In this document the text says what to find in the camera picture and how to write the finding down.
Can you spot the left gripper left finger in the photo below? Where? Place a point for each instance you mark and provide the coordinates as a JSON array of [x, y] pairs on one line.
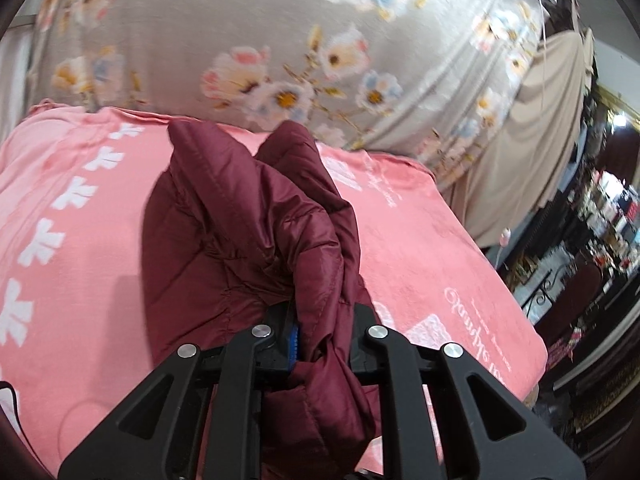
[[194, 415]]

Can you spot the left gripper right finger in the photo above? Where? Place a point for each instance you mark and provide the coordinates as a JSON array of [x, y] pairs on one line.
[[444, 416]]

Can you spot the maroon puffer jacket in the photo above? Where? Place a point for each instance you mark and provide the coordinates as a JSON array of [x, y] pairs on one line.
[[226, 235]]

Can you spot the pink fleece blanket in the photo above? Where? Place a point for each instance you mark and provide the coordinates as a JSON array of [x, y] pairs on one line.
[[74, 186]]

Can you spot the red white cartoon plush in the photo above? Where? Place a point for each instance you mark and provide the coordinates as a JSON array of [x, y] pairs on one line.
[[10, 405]]

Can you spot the cluttered dark dresser shelf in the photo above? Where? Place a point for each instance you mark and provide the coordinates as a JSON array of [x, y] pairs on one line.
[[575, 274]]

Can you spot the beige bed skirt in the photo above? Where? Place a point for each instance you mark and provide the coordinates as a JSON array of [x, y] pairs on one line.
[[523, 164]]

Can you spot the grey floral bed sheet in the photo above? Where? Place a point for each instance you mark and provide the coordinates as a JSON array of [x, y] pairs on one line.
[[429, 79]]

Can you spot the white satin curtain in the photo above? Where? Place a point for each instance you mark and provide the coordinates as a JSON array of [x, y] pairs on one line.
[[16, 44]]

